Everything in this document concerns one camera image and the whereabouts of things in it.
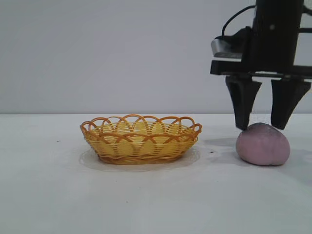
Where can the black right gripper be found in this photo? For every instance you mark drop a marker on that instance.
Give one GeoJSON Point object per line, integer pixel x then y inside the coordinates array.
{"type": "Point", "coordinates": [275, 41]}

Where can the pink peach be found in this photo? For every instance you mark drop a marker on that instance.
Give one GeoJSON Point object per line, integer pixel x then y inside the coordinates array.
{"type": "Point", "coordinates": [263, 148]}

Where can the yellow woven wicker basket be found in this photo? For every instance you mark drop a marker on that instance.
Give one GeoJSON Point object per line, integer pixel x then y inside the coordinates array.
{"type": "Point", "coordinates": [141, 148]}

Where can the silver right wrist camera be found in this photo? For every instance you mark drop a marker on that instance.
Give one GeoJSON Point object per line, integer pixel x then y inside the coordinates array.
{"type": "Point", "coordinates": [224, 48]}

